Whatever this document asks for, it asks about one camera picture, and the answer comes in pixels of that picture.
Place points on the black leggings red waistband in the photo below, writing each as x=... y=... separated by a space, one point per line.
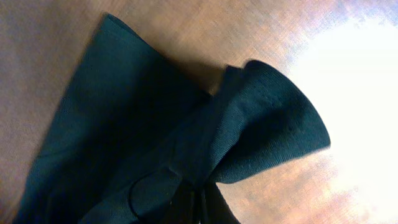
x=135 y=141

